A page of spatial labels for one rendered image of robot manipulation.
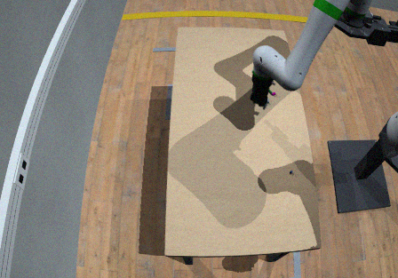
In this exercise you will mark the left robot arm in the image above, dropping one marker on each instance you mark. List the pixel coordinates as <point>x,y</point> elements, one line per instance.
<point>392,130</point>

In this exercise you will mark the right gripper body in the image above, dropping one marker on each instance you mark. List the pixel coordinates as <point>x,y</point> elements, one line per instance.
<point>260,94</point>

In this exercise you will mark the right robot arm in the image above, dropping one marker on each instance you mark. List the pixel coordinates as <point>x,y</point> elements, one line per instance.
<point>290,73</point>

